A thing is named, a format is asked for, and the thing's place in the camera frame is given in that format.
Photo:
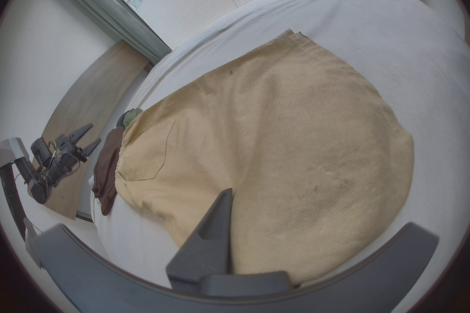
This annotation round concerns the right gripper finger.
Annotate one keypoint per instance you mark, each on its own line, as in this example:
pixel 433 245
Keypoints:
pixel 209 249

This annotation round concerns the grey-green curtain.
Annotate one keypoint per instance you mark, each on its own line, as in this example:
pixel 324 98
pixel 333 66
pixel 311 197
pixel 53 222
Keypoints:
pixel 110 10

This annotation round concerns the brown garment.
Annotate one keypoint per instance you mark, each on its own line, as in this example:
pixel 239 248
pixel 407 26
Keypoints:
pixel 106 172

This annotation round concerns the bed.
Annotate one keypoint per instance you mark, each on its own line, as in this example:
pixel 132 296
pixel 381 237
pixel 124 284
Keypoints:
pixel 385 28

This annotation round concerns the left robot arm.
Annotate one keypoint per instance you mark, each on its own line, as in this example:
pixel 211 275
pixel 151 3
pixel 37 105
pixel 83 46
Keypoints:
pixel 33 172

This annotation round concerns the black garment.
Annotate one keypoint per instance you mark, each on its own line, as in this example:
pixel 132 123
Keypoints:
pixel 121 120

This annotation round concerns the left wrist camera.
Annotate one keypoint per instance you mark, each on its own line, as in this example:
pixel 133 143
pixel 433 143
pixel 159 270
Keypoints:
pixel 61 141

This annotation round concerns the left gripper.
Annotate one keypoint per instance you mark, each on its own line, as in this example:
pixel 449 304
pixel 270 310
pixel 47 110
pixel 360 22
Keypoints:
pixel 68 162

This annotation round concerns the green garment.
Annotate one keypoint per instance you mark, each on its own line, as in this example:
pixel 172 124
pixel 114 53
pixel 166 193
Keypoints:
pixel 133 116

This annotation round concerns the tan shorts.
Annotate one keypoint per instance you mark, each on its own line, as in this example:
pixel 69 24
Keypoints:
pixel 275 157

